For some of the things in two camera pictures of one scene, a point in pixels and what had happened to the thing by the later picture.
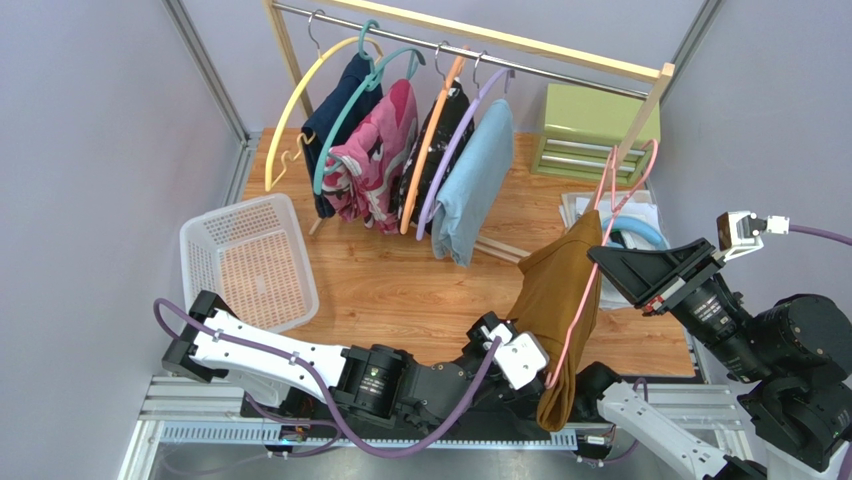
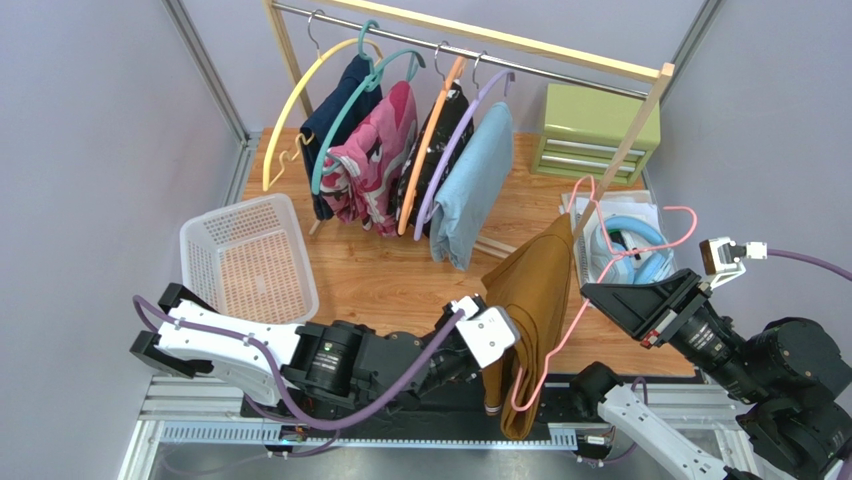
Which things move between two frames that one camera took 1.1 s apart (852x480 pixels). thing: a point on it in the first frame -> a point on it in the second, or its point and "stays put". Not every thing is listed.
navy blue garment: (323, 126) stays put
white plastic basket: (253, 256) stays put
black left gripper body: (478, 356) -> (442, 321)
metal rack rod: (381, 31) stays put
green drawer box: (582, 124) stays put
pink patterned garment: (365, 184) stays put
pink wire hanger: (615, 210) -> (593, 281)
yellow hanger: (286, 101) stays put
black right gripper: (683, 285) -> (670, 312)
